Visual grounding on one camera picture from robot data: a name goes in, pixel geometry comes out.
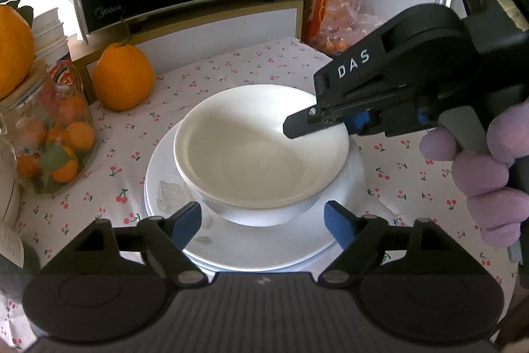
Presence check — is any plastic bag of oranges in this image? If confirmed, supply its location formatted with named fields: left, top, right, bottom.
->
left=316, top=0, right=387, bottom=56

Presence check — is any stack of paper cups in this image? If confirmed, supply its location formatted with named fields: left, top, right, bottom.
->
left=32, top=8, right=85, bottom=101

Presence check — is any large orange with leaves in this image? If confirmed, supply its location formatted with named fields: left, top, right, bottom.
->
left=0, top=0, right=37, bottom=101

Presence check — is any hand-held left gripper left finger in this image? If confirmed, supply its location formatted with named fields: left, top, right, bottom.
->
left=56, top=201, right=207, bottom=288

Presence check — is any white wood-framed stand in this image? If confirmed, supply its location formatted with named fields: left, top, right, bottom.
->
left=68, top=0, right=317, bottom=106

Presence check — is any cherry print tablecloth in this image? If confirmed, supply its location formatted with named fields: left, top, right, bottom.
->
left=0, top=36, right=521, bottom=353

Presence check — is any dark jar with label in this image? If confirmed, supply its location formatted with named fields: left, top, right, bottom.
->
left=0, top=223, right=42, bottom=304

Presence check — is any large white bowl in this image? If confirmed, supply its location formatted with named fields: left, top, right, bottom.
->
left=173, top=84, right=351, bottom=227

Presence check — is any white container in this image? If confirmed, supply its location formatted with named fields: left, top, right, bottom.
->
left=0, top=167, right=22, bottom=223

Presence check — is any glass jar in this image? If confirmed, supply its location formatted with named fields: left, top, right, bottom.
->
left=0, top=59, right=99, bottom=197

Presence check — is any pile of small mandarins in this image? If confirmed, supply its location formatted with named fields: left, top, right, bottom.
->
left=14, top=94, right=97, bottom=185

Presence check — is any white plate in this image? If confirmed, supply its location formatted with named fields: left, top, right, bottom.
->
left=144, top=121, right=366, bottom=269

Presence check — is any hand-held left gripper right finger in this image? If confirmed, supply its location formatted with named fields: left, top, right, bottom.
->
left=317, top=201, right=468, bottom=287

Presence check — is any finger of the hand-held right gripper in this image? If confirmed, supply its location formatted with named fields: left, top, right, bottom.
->
left=345, top=97, right=439, bottom=136
left=284, top=24, right=414, bottom=140

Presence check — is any person's right hand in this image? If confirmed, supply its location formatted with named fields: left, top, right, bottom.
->
left=419, top=102, right=529, bottom=248

